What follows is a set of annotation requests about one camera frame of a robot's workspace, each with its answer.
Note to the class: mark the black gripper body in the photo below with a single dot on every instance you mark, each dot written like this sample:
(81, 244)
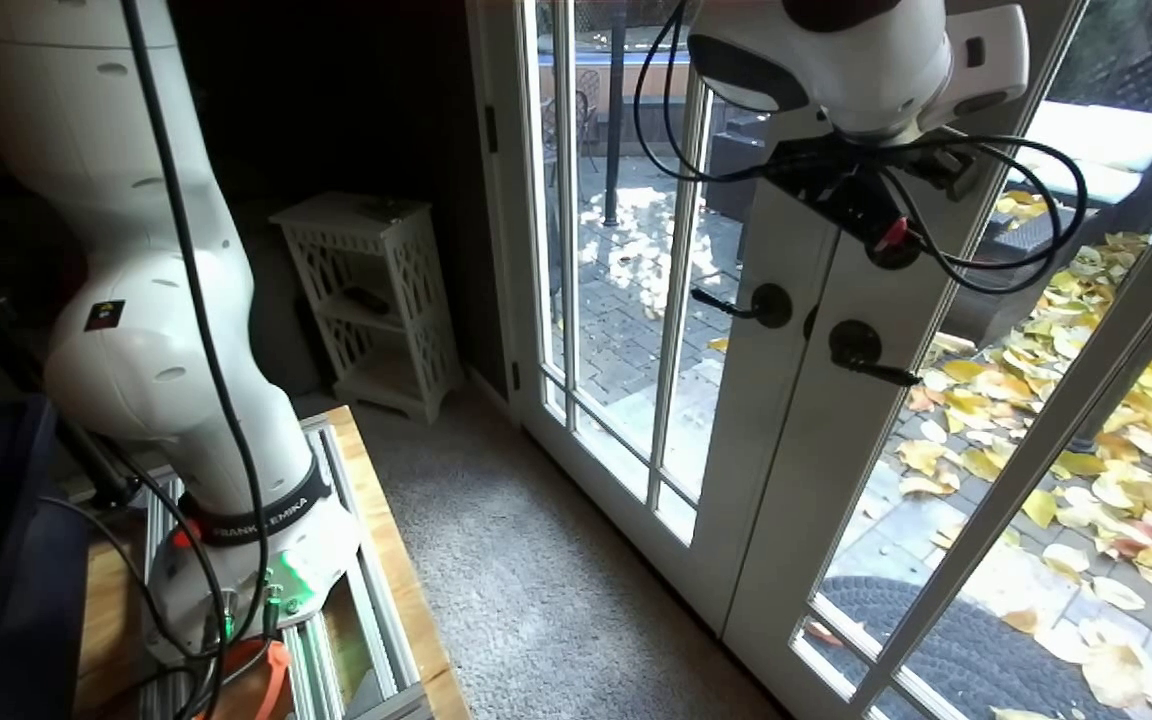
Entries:
(863, 186)

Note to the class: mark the white french door with deadbolt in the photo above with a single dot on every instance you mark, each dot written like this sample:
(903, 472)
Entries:
(829, 467)

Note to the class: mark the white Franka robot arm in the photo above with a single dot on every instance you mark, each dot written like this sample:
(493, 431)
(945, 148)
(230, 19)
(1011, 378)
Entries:
(139, 333)

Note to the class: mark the white french door wide glass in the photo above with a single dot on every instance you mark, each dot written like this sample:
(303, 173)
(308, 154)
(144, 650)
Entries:
(736, 424)

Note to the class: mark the black door hinge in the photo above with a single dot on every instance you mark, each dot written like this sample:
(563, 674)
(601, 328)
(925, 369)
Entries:
(491, 124)
(512, 378)

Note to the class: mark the dark wicker patio sofa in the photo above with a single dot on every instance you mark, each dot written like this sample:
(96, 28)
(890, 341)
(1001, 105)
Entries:
(1001, 267)

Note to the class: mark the white sofa cushion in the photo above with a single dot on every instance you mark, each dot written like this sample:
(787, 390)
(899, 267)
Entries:
(1096, 147)

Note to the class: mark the black patio pole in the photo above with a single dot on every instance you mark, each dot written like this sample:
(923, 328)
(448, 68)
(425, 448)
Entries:
(619, 121)

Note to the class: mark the yellow fallen leaves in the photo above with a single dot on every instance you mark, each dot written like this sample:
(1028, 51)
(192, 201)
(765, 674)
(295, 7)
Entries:
(1138, 440)

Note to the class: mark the dark outdoor doormat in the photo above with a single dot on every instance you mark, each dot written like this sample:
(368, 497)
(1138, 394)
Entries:
(963, 652)

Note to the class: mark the white lattice side cabinet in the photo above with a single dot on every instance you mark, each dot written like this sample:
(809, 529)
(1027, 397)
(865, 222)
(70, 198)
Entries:
(363, 307)

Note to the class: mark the wooden table edge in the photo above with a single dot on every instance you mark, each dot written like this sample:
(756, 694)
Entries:
(397, 573)

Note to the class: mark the dark blue bin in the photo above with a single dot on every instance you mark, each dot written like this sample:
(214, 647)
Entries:
(1, 562)

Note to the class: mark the aluminium profile base frame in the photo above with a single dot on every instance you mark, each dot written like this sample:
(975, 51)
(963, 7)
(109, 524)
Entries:
(363, 625)

